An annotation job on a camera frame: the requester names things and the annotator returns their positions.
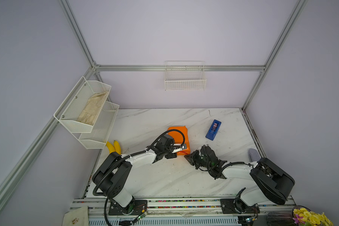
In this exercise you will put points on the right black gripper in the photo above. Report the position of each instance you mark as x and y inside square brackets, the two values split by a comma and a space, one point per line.
[191, 158]

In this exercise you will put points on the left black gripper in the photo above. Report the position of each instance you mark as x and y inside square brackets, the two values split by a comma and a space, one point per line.
[171, 156]

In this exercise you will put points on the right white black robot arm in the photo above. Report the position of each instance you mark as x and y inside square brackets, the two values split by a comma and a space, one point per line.
[271, 182]

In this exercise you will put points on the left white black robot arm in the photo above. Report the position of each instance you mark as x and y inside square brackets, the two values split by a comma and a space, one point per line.
[111, 177]

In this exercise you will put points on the blue tape dispenser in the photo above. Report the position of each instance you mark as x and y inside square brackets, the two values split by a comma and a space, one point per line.
[211, 134]

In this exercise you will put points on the yellow banana right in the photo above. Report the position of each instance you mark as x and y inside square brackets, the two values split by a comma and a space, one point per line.
[117, 147]

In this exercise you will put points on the yellow banana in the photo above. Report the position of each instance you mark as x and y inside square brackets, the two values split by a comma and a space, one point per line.
[110, 147]
[117, 147]

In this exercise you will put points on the grey round object on table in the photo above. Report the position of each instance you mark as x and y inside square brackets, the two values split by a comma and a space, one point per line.
[254, 155]

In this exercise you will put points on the yellow banana left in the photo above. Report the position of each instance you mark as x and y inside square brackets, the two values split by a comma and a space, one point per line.
[110, 147]

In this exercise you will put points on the beige cloth in basket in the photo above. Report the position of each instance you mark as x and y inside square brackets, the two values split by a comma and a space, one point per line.
[92, 108]

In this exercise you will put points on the beige cloth bag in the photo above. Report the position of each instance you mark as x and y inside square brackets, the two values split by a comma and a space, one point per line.
[78, 217]

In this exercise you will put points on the yellow flower bouquet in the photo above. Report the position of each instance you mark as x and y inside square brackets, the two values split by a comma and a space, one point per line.
[304, 217]

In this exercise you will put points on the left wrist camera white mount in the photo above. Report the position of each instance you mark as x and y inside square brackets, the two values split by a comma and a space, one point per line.
[179, 148]

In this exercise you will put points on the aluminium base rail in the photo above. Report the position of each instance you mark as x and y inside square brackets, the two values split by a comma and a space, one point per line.
[210, 211]

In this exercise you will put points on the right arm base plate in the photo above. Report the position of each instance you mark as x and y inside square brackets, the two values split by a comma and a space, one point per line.
[236, 206]

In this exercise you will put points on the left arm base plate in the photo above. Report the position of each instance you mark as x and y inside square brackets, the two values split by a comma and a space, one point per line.
[128, 208]

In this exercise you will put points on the lower white wire shelf basket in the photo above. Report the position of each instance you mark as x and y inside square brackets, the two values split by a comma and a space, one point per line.
[99, 136]

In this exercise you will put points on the white wire shelf basket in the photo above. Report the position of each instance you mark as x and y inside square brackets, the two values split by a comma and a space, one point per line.
[75, 102]
[99, 136]

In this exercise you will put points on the white wire basket on wall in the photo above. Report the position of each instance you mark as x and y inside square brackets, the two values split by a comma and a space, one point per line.
[184, 75]

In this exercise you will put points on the upper white wire shelf basket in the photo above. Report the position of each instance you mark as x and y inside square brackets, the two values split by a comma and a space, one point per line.
[75, 102]

